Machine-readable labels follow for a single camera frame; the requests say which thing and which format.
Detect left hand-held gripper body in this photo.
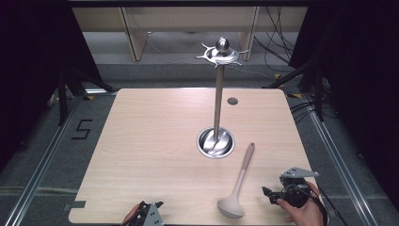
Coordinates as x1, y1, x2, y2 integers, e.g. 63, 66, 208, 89
129, 202, 166, 226

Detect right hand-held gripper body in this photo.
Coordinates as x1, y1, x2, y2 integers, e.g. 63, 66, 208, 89
275, 167, 320, 209

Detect beige silicone ladle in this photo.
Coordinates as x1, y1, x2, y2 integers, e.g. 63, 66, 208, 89
216, 142, 256, 220

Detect steel utensil rack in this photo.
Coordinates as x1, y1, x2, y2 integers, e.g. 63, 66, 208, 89
194, 37, 250, 160

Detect person's left hand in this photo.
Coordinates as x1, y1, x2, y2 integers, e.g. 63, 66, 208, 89
120, 202, 143, 226

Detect person's right hand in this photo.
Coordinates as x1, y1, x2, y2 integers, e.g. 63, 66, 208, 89
276, 181, 327, 226

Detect black metal stand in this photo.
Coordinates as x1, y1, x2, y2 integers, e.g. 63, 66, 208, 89
262, 60, 327, 123
56, 69, 119, 127

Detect black curtain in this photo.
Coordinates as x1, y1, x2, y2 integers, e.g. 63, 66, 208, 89
287, 0, 399, 212
0, 0, 105, 173

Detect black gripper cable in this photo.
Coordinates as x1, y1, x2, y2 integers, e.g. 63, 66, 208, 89
295, 184, 349, 226

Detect aluminium floor rail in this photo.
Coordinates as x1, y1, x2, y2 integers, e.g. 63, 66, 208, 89
304, 93, 386, 226
2, 89, 120, 226

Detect black floor cables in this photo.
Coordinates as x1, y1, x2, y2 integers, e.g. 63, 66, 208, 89
289, 99, 318, 124

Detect bundle of black hanging cables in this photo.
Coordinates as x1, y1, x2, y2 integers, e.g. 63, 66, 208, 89
252, 6, 297, 66

